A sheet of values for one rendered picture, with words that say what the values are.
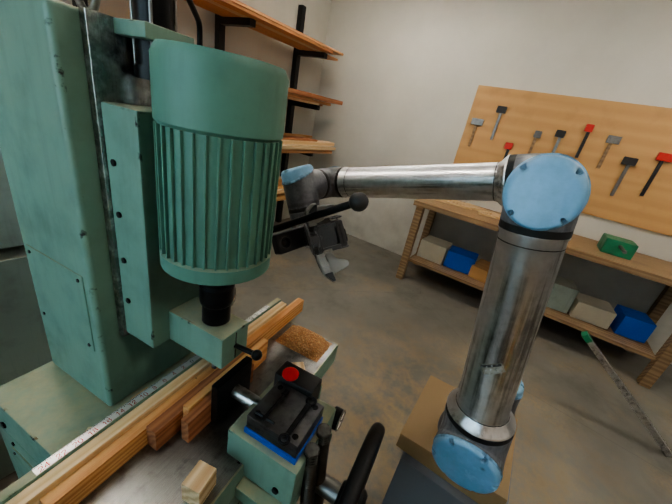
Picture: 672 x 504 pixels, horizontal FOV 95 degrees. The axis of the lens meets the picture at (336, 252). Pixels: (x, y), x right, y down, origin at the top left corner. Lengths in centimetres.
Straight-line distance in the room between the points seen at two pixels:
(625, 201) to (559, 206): 302
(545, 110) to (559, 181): 298
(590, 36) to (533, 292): 316
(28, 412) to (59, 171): 51
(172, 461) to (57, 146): 52
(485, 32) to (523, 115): 85
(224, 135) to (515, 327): 58
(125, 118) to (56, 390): 63
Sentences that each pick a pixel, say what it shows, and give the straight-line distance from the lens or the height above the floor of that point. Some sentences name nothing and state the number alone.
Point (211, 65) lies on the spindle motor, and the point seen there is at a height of 148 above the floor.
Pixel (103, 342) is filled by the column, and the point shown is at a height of 98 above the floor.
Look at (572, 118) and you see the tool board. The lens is 355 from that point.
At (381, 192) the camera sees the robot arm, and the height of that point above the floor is 129.
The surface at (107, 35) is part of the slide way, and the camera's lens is 61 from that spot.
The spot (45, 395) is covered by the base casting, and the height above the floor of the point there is 80.
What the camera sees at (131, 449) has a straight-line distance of 67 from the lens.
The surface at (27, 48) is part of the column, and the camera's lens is 65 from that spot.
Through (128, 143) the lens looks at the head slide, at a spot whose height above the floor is 136.
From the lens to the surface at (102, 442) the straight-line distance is 65.
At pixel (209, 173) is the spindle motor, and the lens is 44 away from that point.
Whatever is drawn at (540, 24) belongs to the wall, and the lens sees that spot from 372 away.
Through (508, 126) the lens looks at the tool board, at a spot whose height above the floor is 164.
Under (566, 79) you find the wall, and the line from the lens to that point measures 361.
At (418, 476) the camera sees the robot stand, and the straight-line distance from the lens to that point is 117.
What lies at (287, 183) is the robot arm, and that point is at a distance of 85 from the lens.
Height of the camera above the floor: 146
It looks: 24 degrees down
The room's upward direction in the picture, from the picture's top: 11 degrees clockwise
